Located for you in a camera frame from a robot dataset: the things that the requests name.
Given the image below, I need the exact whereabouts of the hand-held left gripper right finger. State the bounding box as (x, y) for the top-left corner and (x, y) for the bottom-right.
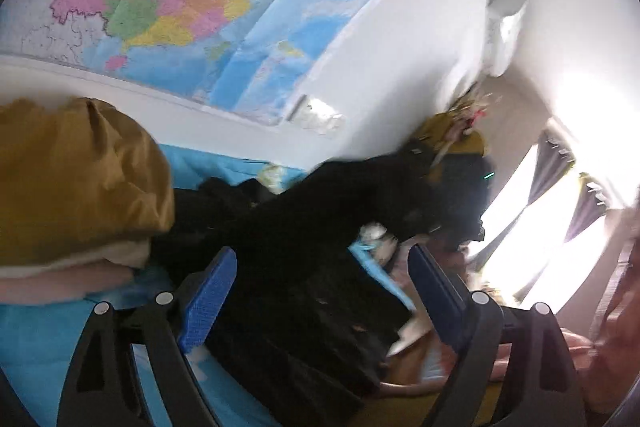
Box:
(407, 244), (588, 427)

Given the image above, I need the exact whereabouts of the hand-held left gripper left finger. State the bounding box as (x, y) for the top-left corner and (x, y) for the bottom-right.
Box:
(56, 246), (238, 427)

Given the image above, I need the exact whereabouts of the black garment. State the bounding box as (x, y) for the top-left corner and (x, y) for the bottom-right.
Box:
(150, 152), (481, 413)

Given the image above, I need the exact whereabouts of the cream folded garment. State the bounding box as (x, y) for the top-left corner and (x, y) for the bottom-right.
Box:
(0, 239), (151, 280)

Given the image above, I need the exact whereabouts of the pink folded garment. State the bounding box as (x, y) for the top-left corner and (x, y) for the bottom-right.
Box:
(0, 264), (136, 305)

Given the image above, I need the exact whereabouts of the mustard folded garment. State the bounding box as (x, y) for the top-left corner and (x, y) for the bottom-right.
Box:
(0, 97), (176, 268)

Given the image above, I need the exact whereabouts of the blue floral blanket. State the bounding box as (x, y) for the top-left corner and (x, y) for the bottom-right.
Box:
(0, 142), (311, 427)

